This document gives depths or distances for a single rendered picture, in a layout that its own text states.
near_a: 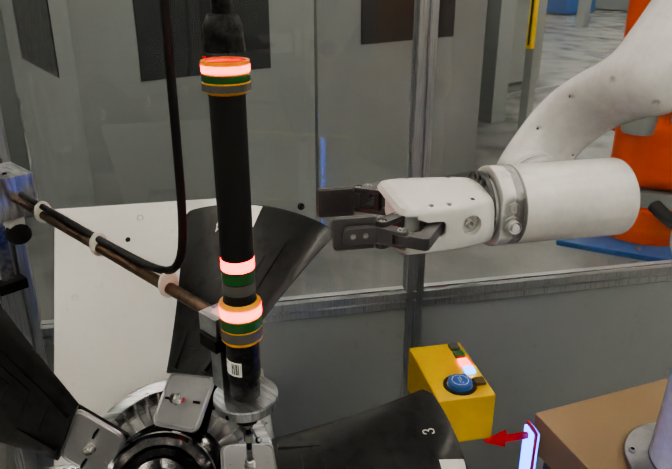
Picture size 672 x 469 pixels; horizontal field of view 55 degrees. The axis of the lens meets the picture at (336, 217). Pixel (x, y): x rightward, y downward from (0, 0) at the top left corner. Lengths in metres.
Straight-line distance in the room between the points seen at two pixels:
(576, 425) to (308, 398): 0.69
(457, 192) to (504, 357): 1.13
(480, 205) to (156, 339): 0.58
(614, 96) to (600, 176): 0.09
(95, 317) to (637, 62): 0.80
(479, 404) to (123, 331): 0.57
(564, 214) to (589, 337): 1.17
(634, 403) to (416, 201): 0.77
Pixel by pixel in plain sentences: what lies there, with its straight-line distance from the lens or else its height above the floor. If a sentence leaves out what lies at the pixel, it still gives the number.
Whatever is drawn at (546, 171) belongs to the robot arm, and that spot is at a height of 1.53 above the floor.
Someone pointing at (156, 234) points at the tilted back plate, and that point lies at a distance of 1.07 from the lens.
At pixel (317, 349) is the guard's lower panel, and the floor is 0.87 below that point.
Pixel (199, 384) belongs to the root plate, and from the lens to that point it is 0.79.
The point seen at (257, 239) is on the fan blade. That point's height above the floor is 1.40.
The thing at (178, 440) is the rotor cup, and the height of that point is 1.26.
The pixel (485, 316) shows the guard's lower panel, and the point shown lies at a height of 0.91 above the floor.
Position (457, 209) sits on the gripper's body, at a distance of 0.63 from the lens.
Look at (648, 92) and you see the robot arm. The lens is 0.72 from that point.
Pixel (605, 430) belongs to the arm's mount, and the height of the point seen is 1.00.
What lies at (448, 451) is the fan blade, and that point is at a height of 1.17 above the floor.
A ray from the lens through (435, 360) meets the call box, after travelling 1.19.
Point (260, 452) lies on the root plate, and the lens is 0.83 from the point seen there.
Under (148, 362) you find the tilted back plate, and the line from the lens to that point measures 1.03.
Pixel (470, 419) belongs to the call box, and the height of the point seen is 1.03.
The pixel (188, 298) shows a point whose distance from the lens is 0.75.
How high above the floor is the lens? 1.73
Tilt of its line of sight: 22 degrees down
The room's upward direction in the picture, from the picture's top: straight up
